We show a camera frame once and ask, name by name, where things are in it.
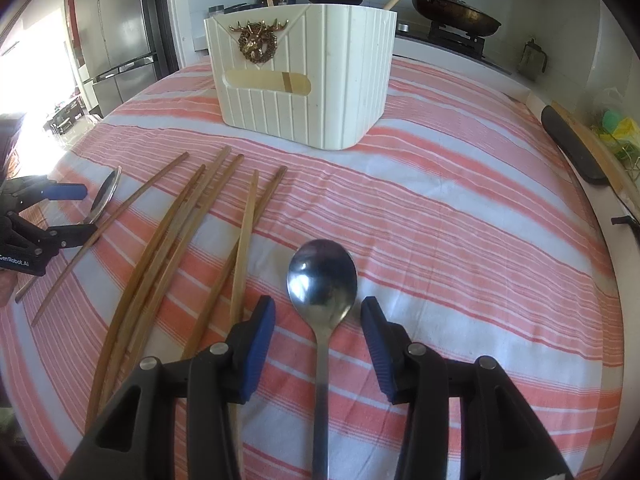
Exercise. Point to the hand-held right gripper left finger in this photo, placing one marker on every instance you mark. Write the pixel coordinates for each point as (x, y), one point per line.
(257, 340)

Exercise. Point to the olive green kettle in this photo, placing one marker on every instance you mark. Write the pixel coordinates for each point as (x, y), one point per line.
(533, 60)

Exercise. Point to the green scrubber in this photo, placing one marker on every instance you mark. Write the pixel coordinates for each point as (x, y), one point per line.
(611, 121)

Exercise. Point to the large steel spoon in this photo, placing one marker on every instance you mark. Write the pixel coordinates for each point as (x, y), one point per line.
(322, 285)

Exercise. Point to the bunch of wooden chopsticks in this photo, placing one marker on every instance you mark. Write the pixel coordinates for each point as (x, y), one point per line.
(244, 255)

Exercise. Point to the yellow plastic bag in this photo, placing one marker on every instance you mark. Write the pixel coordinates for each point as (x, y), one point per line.
(627, 131)

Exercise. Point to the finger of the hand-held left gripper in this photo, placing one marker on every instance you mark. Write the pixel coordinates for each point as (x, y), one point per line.
(75, 234)
(65, 191)

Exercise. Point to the glass wok lid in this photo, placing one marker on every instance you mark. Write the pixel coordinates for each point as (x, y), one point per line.
(456, 2)

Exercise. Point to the black flat tray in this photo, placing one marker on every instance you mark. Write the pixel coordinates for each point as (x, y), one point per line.
(570, 145)

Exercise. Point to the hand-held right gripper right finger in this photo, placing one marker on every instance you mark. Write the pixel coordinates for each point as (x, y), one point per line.
(380, 350)

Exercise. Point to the white ribbed basket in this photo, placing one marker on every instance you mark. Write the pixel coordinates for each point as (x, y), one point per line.
(350, 75)

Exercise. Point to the black gas stove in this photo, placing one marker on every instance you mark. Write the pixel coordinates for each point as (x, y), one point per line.
(450, 42)

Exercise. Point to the tray with assorted items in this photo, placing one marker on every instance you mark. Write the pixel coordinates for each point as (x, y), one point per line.
(600, 155)

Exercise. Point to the steel refrigerator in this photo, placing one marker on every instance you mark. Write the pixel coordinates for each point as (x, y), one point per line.
(115, 20)

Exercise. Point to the pink striped cloth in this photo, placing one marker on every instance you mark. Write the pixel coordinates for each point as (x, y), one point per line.
(450, 210)

